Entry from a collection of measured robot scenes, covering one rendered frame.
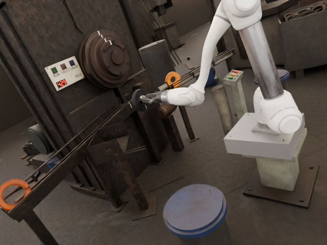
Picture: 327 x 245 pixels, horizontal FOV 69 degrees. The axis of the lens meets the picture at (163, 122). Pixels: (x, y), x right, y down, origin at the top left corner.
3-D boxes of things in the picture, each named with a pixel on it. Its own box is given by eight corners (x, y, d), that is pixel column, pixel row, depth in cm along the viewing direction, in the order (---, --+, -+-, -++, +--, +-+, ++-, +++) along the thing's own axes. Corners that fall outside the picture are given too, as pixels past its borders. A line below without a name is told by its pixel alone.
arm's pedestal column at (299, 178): (319, 167, 165) (315, 129, 154) (308, 209, 140) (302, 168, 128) (261, 160, 192) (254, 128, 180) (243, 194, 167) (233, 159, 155)
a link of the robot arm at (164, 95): (177, 100, 150) (169, 100, 153) (173, 87, 146) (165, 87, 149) (169, 106, 144) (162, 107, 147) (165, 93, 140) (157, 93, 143)
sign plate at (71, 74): (56, 91, 176) (44, 68, 169) (83, 77, 193) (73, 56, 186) (58, 90, 174) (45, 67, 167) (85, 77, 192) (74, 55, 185)
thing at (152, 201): (130, 226, 176) (86, 148, 149) (134, 201, 200) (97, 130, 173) (156, 220, 173) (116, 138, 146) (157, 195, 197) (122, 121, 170)
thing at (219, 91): (222, 135, 246) (209, 90, 226) (226, 129, 254) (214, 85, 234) (233, 135, 239) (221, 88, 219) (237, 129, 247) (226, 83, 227)
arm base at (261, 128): (294, 118, 149) (293, 110, 147) (280, 135, 137) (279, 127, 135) (266, 116, 163) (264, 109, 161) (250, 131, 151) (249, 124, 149)
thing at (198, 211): (176, 275, 132) (149, 221, 115) (201, 229, 153) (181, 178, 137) (231, 302, 111) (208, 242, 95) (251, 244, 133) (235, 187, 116)
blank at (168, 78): (174, 90, 240) (175, 90, 236) (162, 81, 233) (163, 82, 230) (182, 77, 238) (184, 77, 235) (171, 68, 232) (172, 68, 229)
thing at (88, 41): (97, 97, 193) (69, 41, 175) (133, 76, 224) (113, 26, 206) (102, 97, 189) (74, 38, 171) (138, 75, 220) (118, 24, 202)
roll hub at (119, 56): (108, 80, 189) (92, 46, 178) (130, 68, 208) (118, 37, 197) (113, 80, 185) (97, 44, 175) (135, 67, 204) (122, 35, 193)
